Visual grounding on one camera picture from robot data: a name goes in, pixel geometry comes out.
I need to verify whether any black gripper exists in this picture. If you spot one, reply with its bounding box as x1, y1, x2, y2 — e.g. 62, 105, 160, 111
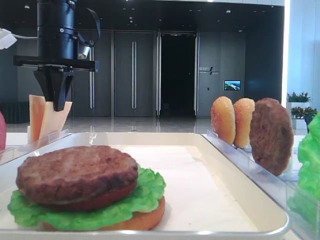
13, 55, 100, 112

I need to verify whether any yellow cheese slice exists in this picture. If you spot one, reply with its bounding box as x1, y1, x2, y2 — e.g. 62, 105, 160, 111
39, 101, 73, 139
29, 94, 46, 142

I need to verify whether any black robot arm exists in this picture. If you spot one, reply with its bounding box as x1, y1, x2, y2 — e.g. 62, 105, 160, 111
13, 0, 99, 112

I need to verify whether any red tomato slice at left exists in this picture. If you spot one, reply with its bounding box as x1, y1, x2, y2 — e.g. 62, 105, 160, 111
0, 112, 7, 151

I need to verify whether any brown meat patty on burger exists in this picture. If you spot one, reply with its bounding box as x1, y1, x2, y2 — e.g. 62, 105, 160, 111
16, 145, 138, 205

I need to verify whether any red tomato slice on burger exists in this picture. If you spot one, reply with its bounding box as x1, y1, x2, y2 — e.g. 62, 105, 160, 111
45, 181, 137, 212

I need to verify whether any green lettuce leaf on burger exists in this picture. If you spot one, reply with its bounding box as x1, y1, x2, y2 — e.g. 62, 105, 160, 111
7, 167, 166, 231

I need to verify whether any standing brown meat patty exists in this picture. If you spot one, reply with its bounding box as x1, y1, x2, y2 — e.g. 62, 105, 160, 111
249, 97, 294, 176

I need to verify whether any standing green lettuce leaf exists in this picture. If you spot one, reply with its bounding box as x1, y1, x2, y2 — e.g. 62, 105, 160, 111
288, 115, 320, 227

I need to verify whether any left double door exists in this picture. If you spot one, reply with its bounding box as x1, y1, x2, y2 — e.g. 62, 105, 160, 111
72, 32, 111, 117

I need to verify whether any double door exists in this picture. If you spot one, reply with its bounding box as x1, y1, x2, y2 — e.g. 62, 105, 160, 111
72, 32, 111, 117
114, 32, 154, 117

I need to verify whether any middle double door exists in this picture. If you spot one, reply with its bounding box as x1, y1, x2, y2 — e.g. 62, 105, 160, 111
114, 32, 154, 117

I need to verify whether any left clear acrylic rack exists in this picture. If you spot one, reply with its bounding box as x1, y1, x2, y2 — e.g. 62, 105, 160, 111
0, 127, 71, 165

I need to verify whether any clear acrylic rack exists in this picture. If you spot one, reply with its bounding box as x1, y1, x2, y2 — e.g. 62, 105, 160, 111
0, 127, 71, 165
204, 130, 320, 240

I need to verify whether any bottom bun slice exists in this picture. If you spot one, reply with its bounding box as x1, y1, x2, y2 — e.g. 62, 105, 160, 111
41, 194, 165, 231

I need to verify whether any left sesame bun slice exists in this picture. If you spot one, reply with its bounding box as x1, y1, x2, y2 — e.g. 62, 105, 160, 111
211, 96, 236, 145

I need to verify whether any sesame bun slice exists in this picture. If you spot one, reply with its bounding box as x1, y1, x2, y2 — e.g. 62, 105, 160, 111
233, 98, 255, 148
211, 96, 236, 145

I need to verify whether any right sesame bun slice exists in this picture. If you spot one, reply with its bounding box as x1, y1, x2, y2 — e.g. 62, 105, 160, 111
233, 98, 255, 148

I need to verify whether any white serving tray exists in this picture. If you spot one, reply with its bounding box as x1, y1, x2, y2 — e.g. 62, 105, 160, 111
0, 132, 291, 240

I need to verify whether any upper flower planter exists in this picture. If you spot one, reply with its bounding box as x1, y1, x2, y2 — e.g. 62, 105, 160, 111
286, 92, 311, 114

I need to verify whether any flower planter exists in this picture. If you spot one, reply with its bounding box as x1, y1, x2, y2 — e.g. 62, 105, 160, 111
286, 92, 311, 114
291, 106, 318, 129

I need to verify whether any lower flower planter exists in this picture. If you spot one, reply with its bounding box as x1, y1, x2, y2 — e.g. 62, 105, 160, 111
291, 106, 318, 129

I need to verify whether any right clear acrylic rack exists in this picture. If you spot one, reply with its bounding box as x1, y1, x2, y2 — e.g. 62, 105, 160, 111
204, 130, 320, 240

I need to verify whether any white cable connector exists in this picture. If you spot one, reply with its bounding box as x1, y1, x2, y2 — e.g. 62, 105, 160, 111
0, 28, 17, 50

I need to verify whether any small wall screen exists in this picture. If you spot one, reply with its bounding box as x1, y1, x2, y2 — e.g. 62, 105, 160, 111
223, 80, 241, 91

